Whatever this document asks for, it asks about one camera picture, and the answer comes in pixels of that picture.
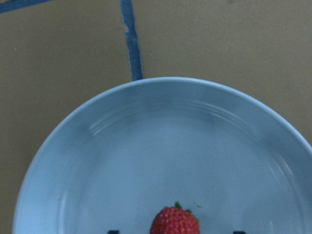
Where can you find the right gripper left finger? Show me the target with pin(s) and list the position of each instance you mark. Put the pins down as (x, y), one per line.
(113, 232)

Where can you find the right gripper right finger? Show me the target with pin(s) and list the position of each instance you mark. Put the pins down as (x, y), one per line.
(239, 232)

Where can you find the red strawberry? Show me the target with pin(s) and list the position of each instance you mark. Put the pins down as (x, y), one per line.
(175, 220)

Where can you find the blue plate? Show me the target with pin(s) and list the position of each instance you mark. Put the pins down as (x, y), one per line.
(124, 155)

